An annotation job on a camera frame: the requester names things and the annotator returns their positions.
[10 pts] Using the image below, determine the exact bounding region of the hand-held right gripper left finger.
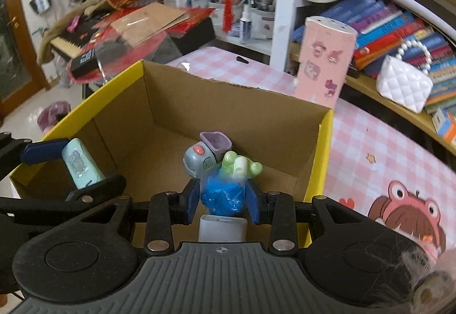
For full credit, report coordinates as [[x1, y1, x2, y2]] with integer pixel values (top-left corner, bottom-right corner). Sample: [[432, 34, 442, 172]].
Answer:
[[80, 179, 201, 254]]

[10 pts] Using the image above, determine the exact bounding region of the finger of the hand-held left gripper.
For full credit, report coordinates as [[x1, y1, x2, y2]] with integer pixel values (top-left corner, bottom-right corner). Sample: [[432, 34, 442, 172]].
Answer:
[[0, 132, 72, 179], [0, 174, 128, 229]]

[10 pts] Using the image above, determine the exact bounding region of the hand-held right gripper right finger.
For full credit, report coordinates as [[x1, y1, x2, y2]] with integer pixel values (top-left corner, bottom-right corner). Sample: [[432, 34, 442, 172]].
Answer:
[[246, 182, 371, 255]]

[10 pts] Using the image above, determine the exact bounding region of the green blue toy figure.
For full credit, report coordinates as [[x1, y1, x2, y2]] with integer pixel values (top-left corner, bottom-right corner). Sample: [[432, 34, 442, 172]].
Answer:
[[199, 151, 264, 218]]

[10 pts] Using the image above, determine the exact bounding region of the grey toy truck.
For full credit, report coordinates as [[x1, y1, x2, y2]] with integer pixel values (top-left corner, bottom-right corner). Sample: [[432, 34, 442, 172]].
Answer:
[[183, 131, 232, 179]]

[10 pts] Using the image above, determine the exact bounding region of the yellow cardboard box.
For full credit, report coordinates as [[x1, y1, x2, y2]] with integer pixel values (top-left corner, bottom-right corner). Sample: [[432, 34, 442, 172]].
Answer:
[[10, 59, 335, 250]]

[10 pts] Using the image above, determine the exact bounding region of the pink bag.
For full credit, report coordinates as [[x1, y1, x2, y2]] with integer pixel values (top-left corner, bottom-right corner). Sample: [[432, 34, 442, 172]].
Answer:
[[37, 100, 74, 134]]

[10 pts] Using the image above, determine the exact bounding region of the small black box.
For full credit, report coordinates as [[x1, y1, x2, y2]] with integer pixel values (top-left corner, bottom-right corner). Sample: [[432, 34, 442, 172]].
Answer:
[[69, 47, 100, 78]]

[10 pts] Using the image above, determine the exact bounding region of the dark wooden door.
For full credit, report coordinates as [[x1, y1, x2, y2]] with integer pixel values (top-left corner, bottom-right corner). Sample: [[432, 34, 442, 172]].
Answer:
[[0, 0, 50, 115]]

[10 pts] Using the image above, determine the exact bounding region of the black keyboard piano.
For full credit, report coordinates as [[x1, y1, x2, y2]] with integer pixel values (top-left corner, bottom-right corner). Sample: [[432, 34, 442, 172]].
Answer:
[[50, 13, 107, 60]]

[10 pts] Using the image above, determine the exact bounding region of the wooden bookshelf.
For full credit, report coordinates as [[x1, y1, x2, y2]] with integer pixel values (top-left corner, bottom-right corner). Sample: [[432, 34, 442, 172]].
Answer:
[[285, 0, 456, 158]]

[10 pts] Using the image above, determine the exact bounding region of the pink square container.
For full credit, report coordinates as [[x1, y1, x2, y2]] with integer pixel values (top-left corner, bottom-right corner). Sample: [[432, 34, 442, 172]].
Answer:
[[294, 16, 358, 110]]

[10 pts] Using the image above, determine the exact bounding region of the large black box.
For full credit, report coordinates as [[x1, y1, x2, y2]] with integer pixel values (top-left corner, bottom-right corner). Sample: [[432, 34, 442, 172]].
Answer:
[[171, 18, 217, 56]]

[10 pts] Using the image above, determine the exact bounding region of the brown cardboard sheet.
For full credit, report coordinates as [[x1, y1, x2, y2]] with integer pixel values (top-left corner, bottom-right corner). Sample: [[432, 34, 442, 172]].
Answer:
[[110, 2, 191, 48]]

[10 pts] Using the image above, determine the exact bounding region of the clear spray bottle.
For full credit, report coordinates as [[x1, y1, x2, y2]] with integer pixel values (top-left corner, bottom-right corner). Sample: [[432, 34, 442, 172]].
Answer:
[[239, 5, 253, 44]]

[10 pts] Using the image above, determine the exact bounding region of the white holder of pens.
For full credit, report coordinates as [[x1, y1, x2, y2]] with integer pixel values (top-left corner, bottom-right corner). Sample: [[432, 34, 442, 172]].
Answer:
[[207, 0, 276, 40]]

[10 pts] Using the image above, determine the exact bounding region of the red festive paper pile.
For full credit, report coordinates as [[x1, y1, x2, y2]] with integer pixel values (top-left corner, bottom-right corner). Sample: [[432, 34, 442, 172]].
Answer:
[[66, 7, 214, 85]]

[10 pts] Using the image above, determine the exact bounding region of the white quilted pearl handbag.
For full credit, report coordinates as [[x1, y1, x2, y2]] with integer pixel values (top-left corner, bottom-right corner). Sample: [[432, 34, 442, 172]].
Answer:
[[376, 40, 434, 113]]

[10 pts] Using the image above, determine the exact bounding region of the red tassel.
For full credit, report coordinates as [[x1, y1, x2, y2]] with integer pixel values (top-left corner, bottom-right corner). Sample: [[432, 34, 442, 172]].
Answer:
[[221, 0, 235, 32]]

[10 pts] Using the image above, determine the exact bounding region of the orange white carton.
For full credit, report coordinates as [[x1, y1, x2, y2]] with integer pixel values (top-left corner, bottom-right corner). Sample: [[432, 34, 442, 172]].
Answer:
[[431, 105, 456, 144]]

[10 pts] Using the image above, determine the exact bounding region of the row of blue purple books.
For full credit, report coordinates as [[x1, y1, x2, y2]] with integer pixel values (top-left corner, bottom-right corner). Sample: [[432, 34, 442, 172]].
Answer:
[[292, 0, 456, 115]]

